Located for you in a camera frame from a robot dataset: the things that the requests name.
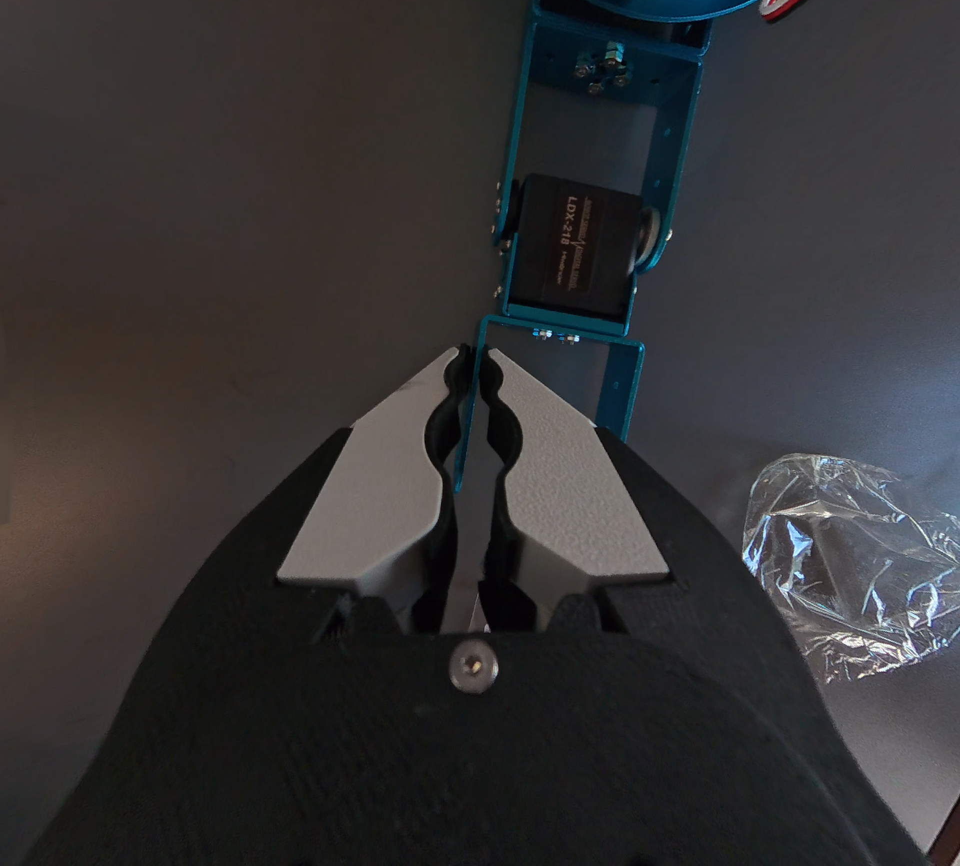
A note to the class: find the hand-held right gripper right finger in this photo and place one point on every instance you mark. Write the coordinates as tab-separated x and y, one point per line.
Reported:
585	506

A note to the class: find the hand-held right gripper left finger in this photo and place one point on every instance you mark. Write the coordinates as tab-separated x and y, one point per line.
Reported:
367	506

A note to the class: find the blue toy robot arm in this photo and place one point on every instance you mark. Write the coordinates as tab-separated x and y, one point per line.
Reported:
570	243

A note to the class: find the clear plastic wrap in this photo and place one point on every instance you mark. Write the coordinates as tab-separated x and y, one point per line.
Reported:
847	581

